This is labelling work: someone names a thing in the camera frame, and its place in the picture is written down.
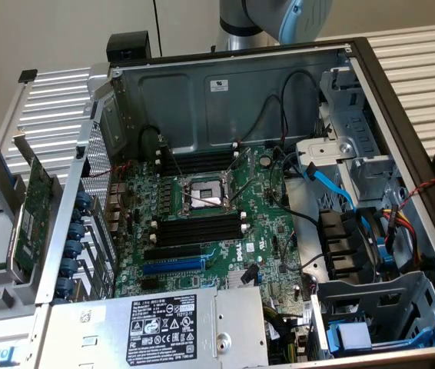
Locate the metal CPU socket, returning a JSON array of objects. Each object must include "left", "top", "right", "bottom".
[{"left": 178, "top": 168, "right": 241, "bottom": 220}]

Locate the metal socket cover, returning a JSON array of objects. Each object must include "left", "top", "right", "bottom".
[{"left": 221, "top": 147, "right": 256, "bottom": 184}]

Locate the green Dell motherboard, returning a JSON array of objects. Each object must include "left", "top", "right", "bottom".
[{"left": 111, "top": 144, "right": 313, "bottom": 304}]

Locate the long black expansion slot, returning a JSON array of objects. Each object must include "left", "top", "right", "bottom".
[{"left": 143, "top": 244, "right": 203, "bottom": 261}]

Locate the blue expansion slot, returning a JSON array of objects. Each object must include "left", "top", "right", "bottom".
[{"left": 142, "top": 258, "right": 207, "bottom": 276}]

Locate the silver chipset heatsink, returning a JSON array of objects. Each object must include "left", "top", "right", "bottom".
[{"left": 224, "top": 268, "right": 261, "bottom": 290}]

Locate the metal rear port stack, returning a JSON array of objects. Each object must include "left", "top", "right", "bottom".
[{"left": 104, "top": 180, "right": 132, "bottom": 235}]

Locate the open grey PC case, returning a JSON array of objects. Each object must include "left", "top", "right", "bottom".
[{"left": 35, "top": 36, "right": 435, "bottom": 369}]

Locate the black fan shroud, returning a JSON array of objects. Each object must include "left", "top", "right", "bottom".
[{"left": 317, "top": 207, "right": 380, "bottom": 281}]

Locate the grey metal drive cage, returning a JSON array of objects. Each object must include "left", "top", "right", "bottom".
[{"left": 294, "top": 67, "right": 407, "bottom": 204}]

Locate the black box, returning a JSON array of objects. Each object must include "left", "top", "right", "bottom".
[{"left": 105, "top": 32, "right": 153, "bottom": 65}]

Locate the green graphics card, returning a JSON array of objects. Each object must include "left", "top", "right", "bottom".
[{"left": 5, "top": 132, "right": 65, "bottom": 284}]

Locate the blue plastic latch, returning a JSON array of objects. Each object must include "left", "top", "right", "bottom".
[{"left": 374, "top": 236, "right": 397, "bottom": 274}]

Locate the silver power supply unit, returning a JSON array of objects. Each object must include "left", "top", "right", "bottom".
[{"left": 38, "top": 286, "right": 271, "bottom": 369}]

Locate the grey metal disk bay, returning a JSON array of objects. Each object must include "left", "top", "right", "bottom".
[{"left": 305, "top": 271, "right": 435, "bottom": 361}]

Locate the blue plastic disk carrier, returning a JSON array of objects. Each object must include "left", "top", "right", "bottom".
[{"left": 327, "top": 313, "right": 435, "bottom": 357}]

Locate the blue push button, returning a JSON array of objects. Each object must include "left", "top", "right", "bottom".
[{"left": 0, "top": 345, "right": 15, "bottom": 367}]

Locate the thin black wire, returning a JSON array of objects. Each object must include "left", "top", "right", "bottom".
[{"left": 240, "top": 94, "right": 290, "bottom": 149}]

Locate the black wire loop with plug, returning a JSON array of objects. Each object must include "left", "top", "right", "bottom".
[{"left": 137, "top": 125, "right": 164, "bottom": 157}]

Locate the thick black wire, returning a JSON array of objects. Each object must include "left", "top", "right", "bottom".
[{"left": 267, "top": 145, "right": 320, "bottom": 228}]

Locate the black angled wire plug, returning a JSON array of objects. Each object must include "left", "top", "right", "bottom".
[{"left": 240, "top": 263, "right": 261, "bottom": 286}]

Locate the black looped wire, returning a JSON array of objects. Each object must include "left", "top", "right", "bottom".
[{"left": 281, "top": 68, "right": 322, "bottom": 151}]

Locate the short red black wire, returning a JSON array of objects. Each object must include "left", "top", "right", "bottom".
[{"left": 86, "top": 160, "right": 133, "bottom": 178}]

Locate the blue flat data wire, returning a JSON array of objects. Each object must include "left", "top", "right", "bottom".
[{"left": 304, "top": 161, "right": 386, "bottom": 254}]

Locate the black curved wire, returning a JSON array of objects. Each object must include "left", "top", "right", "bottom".
[{"left": 278, "top": 230, "right": 324, "bottom": 270}]

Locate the power supply wire bundle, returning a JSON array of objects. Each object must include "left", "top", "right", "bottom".
[{"left": 261, "top": 303, "right": 309, "bottom": 366}]

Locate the yellow red black wire bundle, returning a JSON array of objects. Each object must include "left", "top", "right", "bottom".
[{"left": 379, "top": 205, "right": 424, "bottom": 268}]

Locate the long red black twisted wire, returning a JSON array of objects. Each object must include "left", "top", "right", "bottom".
[{"left": 397, "top": 175, "right": 435, "bottom": 211}]

